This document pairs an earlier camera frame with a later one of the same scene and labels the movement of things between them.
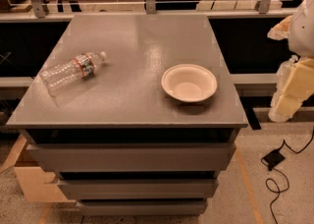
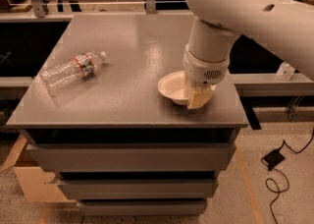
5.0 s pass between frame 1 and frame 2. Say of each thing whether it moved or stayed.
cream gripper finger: moved
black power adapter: stayed
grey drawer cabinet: stayed
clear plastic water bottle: stayed
